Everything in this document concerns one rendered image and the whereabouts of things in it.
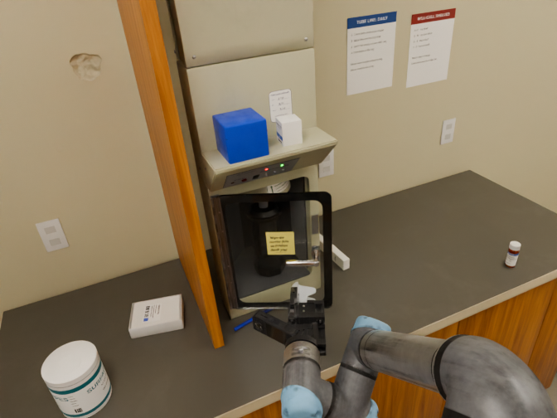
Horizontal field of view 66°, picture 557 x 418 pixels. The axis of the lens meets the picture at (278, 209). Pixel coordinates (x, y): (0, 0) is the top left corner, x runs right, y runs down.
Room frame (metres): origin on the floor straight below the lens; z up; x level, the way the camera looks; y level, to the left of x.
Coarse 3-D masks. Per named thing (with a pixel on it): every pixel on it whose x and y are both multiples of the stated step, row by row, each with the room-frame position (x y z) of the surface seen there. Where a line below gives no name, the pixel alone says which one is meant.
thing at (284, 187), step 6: (288, 180) 1.14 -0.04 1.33; (270, 186) 1.07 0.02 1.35; (276, 186) 1.07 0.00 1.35; (282, 186) 1.08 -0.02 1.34; (288, 186) 1.11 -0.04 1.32; (246, 192) 1.07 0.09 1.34; (252, 192) 1.06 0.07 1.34; (258, 192) 1.06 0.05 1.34; (264, 192) 1.06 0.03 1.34; (270, 192) 1.06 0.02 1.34; (276, 192) 1.06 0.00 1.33
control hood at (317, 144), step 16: (272, 144) 0.99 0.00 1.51; (304, 144) 0.97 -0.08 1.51; (320, 144) 0.97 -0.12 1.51; (336, 144) 0.99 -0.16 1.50; (208, 160) 0.93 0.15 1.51; (224, 160) 0.92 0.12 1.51; (256, 160) 0.91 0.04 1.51; (272, 160) 0.92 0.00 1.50; (304, 160) 1.00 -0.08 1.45; (320, 160) 1.04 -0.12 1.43; (208, 176) 0.94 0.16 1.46; (224, 176) 0.90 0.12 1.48
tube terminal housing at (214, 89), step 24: (312, 48) 1.09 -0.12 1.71; (192, 72) 0.98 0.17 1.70; (216, 72) 1.00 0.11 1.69; (240, 72) 1.02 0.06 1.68; (264, 72) 1.04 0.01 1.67; (288, 72) 1.07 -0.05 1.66; (312, 72) 1.09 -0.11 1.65; (192, 96) 0.98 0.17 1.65; (216, 96) 1.00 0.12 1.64; (240, 96) 1.02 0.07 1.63; (264, 96) 1.04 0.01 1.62; (312, 96) 1.09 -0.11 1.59; (192, 120) 1.01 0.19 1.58; (312, 120) 1.09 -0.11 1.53; (192, 144) 1.07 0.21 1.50; (312, 168) 1.09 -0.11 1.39; (216, 192) 0.98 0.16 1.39; (240, 192) 1.01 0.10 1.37; (216, 240) 0.98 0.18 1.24; (216, 264) 1.04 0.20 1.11; (240, 312) 0.99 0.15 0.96
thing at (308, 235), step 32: (288, 192) 0.95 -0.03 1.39; (320, 192) 0.94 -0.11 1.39; (256, 224) 0.96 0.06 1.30; (288, 224) 0.95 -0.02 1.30; (320, 224) 0.94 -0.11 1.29; (256, 256) 0.96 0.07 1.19; (288, 256) 0.95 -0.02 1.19; (320, 256) 0.94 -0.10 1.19; (256, 288) 0.96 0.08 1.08; (288, 288) 0.95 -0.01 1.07; (320, 288) 0.94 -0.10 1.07
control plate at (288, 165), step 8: (288, 160) 0.96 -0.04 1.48; (296, 160) 0.98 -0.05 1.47; (256, 168) 0.93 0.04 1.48; (264, 168) 0.95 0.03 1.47; (272, 168) 0.96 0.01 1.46; (280, 168) 0.99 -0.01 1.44; (288, 168) 1.01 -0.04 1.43; (232, 176) 0.91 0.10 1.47; (240, 176) 0.93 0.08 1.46; (248, 176) 0.95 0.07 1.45; (264, 176) 0.99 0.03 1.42; (224, 184) 0.94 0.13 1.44; (232, 184) 0.96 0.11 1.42
